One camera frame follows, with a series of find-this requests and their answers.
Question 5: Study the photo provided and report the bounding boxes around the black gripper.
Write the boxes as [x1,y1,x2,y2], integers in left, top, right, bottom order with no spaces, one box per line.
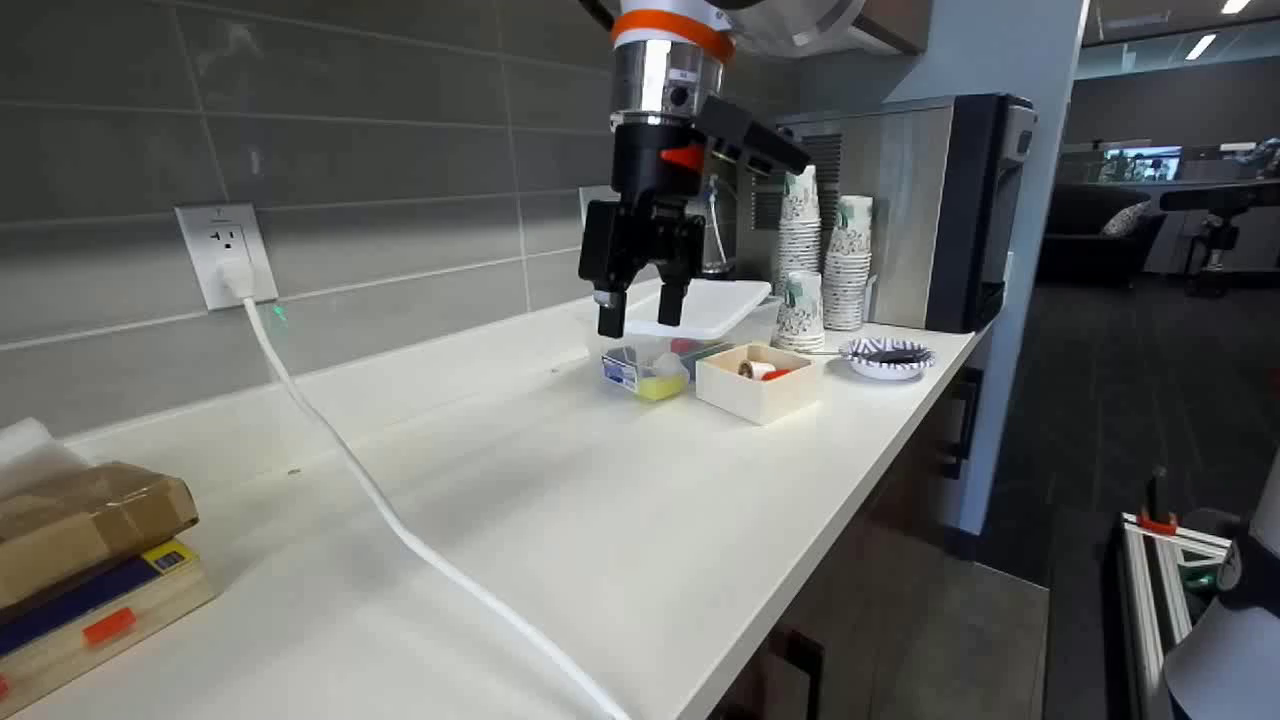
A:
[578,111,714,341]

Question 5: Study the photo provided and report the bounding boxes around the small paper cup stack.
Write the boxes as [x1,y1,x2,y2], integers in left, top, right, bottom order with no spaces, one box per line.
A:
[777,270,834,357]

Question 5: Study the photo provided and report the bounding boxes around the tall paper cup stack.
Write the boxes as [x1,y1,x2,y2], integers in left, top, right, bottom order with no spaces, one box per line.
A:
[777,161,825,279]

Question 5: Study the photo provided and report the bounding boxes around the patterned paper cup stack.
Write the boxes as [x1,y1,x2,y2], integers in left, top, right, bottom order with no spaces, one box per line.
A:
[821,192,881,338]

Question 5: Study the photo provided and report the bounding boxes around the blue toy piece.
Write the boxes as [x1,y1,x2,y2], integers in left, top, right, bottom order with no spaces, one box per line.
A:
[598,349,646,395]

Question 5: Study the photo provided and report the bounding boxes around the clear plastic container white lid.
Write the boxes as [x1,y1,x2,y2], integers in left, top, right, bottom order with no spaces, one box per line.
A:
[590,276,780,410]

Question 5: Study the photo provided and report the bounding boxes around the white tray with packets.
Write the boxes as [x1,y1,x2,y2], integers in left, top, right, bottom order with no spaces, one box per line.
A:
[692,338,829,433]

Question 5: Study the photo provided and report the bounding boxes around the dark coffee grounds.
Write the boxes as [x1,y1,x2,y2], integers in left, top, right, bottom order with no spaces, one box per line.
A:
[851,341,932,372]

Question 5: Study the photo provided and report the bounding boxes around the dark wood lower cabinet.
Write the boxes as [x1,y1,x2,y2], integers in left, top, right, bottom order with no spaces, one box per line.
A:
[714,363,1002,720]

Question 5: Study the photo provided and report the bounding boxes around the black tall cabinet panel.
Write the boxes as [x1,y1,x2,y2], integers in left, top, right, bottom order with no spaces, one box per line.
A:
[924,92,1039,338]

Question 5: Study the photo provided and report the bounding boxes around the black office chair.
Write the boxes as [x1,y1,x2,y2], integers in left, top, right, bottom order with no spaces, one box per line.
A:
[1036,181,1163,289]

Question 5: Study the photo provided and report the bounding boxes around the computer monitor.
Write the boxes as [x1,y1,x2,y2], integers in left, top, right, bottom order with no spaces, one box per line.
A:
[1097,142,1187,189]

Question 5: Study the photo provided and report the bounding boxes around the dark office desk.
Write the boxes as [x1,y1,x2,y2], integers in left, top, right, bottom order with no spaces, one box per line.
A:
[1155,175,1280,289]

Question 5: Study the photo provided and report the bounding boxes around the brown cardboard box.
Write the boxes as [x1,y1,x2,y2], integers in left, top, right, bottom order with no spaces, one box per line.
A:
[0,460,203,613]

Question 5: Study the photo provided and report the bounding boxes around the blue yellow book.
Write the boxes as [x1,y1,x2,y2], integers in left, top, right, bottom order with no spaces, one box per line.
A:
[0,538,210,659]

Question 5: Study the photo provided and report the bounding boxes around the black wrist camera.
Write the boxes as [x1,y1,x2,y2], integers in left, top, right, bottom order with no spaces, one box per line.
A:
[695,92,821,181]

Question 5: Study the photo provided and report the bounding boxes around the white power cable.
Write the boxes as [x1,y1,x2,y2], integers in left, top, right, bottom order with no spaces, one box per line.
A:
[215,264,632,720]

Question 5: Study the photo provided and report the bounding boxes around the white wall outlet with plug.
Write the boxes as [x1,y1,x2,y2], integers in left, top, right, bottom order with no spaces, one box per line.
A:
[174,202,284,318]

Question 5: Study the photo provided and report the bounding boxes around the aluminium frame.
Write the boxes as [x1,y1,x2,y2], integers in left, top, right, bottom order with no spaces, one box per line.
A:
[1112,510,1244,720]

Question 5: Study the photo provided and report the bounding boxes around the white rounded pedestal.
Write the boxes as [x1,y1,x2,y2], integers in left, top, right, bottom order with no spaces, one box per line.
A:
[1162,452,1280,720]

